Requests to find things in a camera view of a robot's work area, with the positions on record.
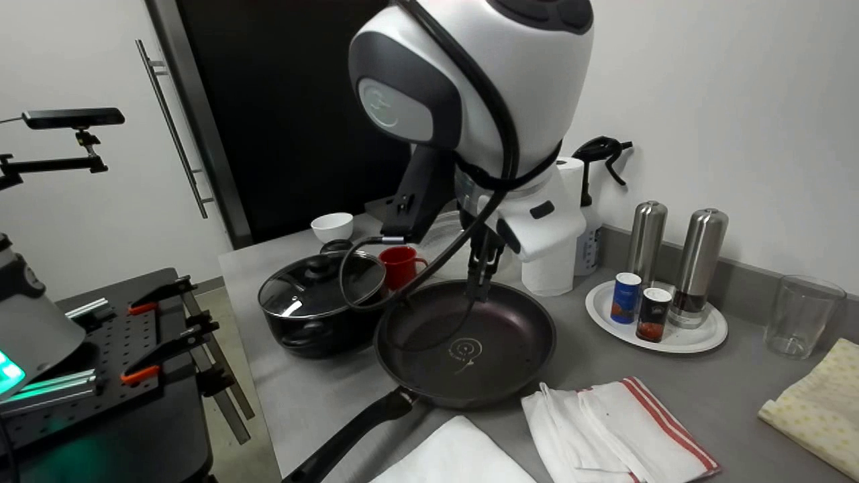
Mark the silver aluminium rail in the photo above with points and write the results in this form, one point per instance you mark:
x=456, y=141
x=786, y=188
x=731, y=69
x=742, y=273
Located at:
x=53, y=388

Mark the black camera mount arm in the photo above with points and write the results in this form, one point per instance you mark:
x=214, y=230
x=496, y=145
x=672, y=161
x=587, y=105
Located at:
x=53, y=165

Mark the black perforated breadboard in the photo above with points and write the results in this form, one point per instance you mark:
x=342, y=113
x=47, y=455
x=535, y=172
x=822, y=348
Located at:
x=107, y=350

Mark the black orange clamp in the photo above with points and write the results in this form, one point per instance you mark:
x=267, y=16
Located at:
x=162, y=293
x=170, y=350

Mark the red striped white towel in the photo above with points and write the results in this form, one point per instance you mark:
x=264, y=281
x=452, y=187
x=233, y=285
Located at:
x=625, y=430

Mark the black table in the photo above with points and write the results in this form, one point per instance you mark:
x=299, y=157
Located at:
x=134, y=458

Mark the black cooking pot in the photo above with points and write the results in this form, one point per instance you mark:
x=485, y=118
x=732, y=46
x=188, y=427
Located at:
x=311, y=338

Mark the dark spice jar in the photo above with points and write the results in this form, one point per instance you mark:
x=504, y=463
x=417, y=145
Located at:
x=653, y=314

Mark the white paper towel roll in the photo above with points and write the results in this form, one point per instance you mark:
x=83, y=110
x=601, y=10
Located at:
x=545, y=281

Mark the red cup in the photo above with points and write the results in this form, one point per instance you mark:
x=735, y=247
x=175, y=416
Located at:
x=398, y=269

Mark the white ceramic bowl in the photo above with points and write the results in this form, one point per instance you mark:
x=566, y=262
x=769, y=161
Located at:
x=330, y=226

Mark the black camera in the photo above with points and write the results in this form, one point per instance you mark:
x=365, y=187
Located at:
x=69, y=118

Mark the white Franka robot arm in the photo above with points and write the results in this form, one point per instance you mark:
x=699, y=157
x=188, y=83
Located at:
x=536, y=70

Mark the white round plate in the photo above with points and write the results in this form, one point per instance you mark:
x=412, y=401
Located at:
x=699, y=338

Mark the black door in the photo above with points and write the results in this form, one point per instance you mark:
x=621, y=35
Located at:
x=284, y=117

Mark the steel spice grinder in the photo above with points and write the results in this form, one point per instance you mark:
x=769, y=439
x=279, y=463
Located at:
x=645, y=236
x=699, y=258

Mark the black frying pan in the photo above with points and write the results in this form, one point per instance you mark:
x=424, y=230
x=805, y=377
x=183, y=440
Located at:
x=499, y=350

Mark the clear drinking glass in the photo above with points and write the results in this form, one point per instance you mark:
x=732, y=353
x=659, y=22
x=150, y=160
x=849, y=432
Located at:
x=801, y=324

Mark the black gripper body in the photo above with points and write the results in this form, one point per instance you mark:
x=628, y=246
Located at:
x=484, y=236

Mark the blue spice can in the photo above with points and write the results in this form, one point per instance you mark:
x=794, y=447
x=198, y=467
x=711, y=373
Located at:
x=625, y=298

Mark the glass pot lid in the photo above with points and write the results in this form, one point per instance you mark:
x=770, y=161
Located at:
x=296, y=285

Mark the spray bottle with black head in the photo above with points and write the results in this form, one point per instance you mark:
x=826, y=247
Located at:
x=601, y=150

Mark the yellow cloth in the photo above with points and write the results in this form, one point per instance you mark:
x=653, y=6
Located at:
x=818, y=411

